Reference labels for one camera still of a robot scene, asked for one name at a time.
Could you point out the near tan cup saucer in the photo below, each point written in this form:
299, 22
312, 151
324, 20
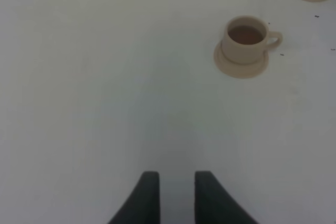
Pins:
236, 70

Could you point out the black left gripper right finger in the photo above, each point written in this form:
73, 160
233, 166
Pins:
213, 204

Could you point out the near tan teacup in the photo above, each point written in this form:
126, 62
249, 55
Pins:
246, 38

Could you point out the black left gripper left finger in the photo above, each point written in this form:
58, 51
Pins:
143, 204

